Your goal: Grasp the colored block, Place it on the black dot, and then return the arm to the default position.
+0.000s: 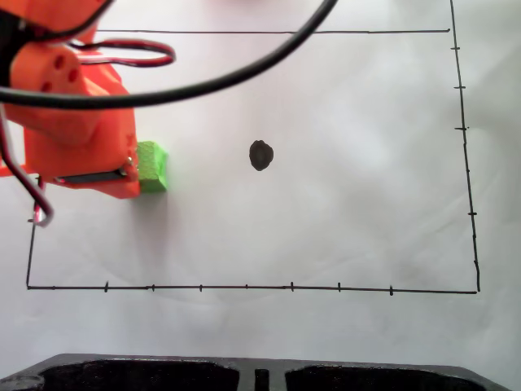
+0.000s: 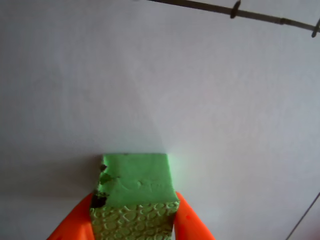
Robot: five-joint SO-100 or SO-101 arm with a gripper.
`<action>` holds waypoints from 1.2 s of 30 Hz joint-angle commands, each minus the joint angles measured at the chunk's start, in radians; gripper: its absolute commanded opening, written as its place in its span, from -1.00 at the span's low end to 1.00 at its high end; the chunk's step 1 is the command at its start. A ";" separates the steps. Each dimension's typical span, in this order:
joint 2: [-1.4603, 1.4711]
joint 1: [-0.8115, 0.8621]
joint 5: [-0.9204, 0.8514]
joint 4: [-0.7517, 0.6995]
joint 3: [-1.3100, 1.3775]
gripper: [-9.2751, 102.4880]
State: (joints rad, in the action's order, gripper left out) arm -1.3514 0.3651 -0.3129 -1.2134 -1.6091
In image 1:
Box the green textured foam cube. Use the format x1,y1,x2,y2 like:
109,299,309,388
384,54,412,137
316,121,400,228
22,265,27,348
135,140,170,193

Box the black marker dot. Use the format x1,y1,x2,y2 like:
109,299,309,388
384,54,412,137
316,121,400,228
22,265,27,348
248,139,274,172

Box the black cast metal stand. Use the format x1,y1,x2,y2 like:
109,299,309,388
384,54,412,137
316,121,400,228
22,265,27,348
0,353,521,391

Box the white red black servo wire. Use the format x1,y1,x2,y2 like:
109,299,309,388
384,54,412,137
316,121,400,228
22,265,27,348
0,116,55,228

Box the red and black wire loop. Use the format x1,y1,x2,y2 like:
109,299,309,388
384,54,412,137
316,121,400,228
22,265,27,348
67,38,177,68

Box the thick black cable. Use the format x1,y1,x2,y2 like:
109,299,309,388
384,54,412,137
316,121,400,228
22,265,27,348
0,0,339,110

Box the white paper sheet with drawn frame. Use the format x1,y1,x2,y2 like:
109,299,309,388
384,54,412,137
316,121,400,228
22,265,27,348
0,0,521,370

